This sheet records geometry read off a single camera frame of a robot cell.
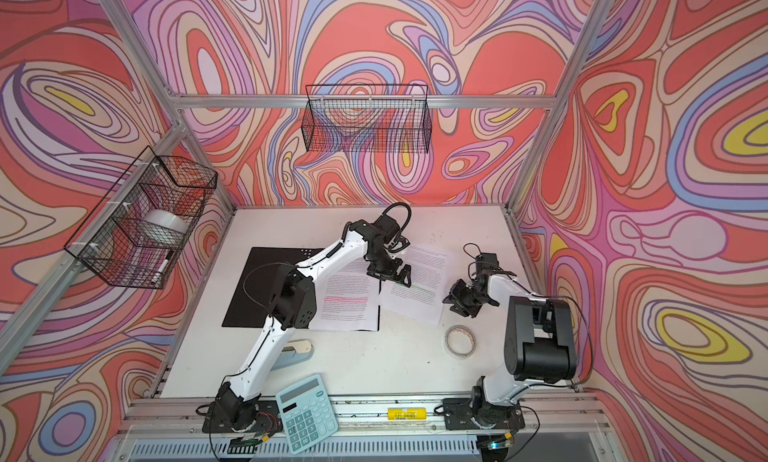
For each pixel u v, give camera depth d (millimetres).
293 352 802
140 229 698
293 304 610
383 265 842
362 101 882
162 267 720
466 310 822
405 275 863
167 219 736
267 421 724
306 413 719
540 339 472
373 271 902
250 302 606
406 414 723
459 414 733
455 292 821
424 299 947
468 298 791
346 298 934
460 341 868
